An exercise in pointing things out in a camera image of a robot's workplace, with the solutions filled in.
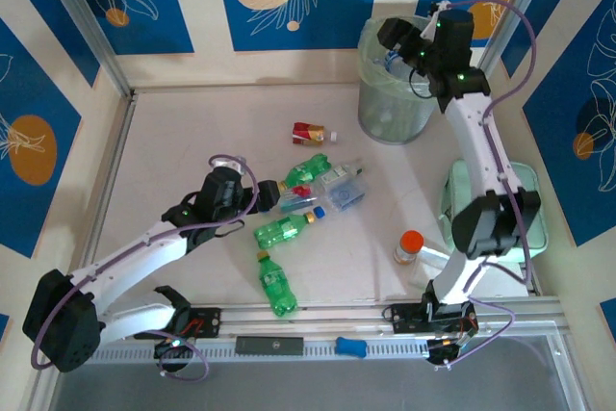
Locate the green plastic soda bottle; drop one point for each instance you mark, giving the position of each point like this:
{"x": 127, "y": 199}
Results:
{"x": 279, "y": 233}
{"x": 276, "y": 286}
{"x": 308, "y": 169}

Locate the red drink carton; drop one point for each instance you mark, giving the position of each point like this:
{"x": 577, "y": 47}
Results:
{"x": 308, "y": 134}

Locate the clear tea bottle green label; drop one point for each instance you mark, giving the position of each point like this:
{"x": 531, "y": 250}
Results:
{"x": 339, "y": 174}

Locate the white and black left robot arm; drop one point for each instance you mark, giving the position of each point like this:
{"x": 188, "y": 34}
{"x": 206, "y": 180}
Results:
{"x": 135, "y": 262}

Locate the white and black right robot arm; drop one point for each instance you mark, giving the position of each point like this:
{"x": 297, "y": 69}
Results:
{"x": 469, "y": 141}

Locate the blue-label bottle with red cap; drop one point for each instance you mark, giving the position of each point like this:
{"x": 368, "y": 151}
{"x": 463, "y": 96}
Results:
{"x": 296, "y": 201}

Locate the loose blue bottle cap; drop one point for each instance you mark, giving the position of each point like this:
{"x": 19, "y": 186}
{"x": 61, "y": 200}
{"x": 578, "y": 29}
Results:
{"x": 319, "y": 212}

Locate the clear plastic box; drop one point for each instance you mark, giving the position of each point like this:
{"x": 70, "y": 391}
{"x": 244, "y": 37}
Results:
{"x": 344, "y": 195}

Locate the small white carton cap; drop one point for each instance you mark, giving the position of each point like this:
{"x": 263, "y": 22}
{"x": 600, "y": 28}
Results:
{"x": 334, "y": 136}

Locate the black rectangular bar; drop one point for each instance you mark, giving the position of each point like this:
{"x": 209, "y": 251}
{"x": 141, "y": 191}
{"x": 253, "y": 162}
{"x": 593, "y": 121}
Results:
{"x": 269, "y": 344}

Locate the small jar with orange cap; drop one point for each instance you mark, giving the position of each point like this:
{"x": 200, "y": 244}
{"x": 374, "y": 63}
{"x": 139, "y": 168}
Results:
{"x": 411, "y": 240}

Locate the light green plastic tray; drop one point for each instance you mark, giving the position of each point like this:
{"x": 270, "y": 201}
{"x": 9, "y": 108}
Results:
{"x": 529, "y": 180}

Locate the blue bone-shaped clip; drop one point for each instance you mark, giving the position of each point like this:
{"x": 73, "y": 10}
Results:
{"x": 351, "y": 347}

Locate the clear plastic package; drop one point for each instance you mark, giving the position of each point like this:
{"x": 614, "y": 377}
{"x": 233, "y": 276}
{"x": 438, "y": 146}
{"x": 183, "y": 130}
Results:
{"x": 428, "y": 257}

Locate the aluminium frame post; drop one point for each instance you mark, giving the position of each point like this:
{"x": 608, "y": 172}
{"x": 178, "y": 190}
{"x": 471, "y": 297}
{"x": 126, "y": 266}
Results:
{"x": 505, "y": 28}
{"x": 82, "y": 11}

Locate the aluminium rail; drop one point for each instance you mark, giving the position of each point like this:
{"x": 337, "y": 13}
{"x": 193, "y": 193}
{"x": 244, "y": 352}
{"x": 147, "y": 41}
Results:
{"x": 308, "y": 317}

